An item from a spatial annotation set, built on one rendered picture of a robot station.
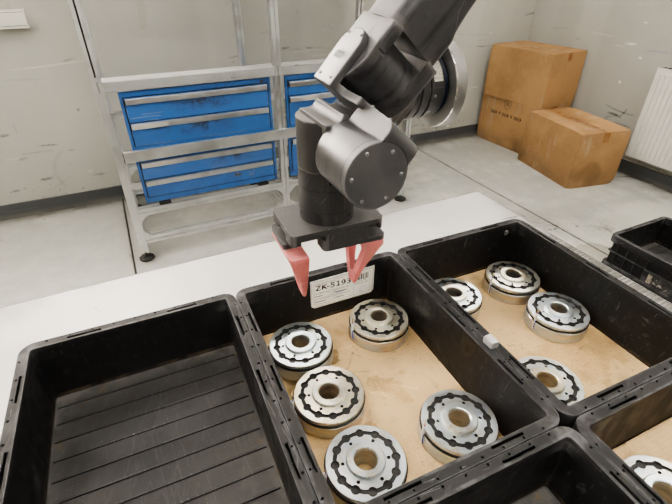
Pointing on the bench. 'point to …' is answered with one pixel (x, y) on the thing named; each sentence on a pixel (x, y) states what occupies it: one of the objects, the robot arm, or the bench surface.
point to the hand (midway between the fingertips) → (327, 280)
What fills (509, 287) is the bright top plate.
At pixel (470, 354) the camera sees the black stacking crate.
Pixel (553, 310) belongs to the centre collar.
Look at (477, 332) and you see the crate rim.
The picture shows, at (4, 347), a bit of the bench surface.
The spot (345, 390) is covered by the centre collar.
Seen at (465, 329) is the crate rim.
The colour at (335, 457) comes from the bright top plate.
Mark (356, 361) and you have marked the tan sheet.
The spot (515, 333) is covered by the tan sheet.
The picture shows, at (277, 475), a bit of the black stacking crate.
